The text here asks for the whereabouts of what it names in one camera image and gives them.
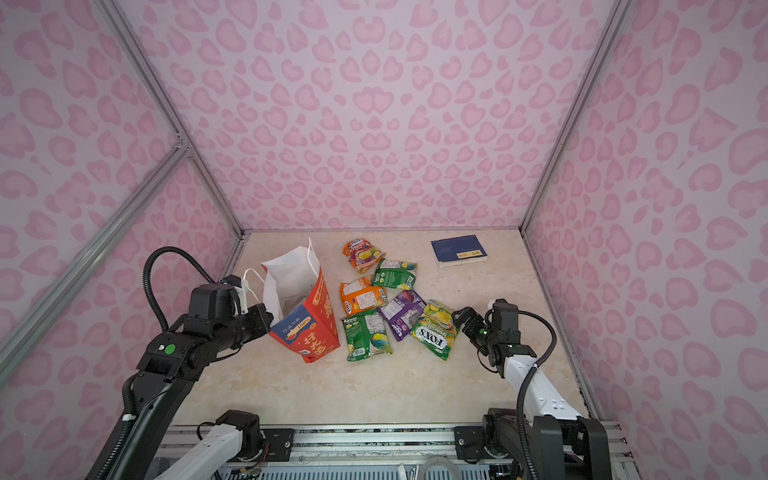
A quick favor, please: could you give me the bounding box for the large green snack packet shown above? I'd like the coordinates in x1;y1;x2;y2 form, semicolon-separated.
342;310;393;362

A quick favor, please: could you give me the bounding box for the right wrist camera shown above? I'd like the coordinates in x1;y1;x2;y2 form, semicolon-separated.
490;299;519;331

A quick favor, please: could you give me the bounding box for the purple snack packet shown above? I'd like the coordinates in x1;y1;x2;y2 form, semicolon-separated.
377;290;426;341

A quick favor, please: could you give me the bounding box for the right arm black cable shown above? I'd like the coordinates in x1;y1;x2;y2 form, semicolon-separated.
478;310;559;480

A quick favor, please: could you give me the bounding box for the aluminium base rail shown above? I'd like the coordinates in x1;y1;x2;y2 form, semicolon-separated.
150;422;641;479

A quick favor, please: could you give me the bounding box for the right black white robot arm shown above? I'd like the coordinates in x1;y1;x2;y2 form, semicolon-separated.
451;299;612;479

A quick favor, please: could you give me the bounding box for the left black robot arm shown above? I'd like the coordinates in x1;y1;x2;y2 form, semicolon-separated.
86;275;273;479

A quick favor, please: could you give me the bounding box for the small green snack packet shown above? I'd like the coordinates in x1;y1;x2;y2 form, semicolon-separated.
372;259;417;290

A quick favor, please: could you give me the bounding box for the blue booklet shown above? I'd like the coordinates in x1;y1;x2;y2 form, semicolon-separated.
431;235;488;267

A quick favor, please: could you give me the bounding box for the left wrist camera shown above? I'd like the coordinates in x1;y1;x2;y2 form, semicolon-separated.
219;275;248;315

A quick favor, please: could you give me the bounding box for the red yellow snack packet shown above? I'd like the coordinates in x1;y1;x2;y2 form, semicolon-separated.
343;238;386;274

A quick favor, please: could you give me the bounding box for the diagonal aluminium frame bar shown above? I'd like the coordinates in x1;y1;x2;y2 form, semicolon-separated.
1;141;189;385

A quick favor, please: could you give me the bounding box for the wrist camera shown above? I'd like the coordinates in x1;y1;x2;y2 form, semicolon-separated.
219;275;248;315
490;299;519;331

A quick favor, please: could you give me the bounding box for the red white paper bag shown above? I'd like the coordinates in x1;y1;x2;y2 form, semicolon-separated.
238;238;340;364

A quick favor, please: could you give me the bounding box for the orange snack packet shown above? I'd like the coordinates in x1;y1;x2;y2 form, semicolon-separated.
339;276;388;316

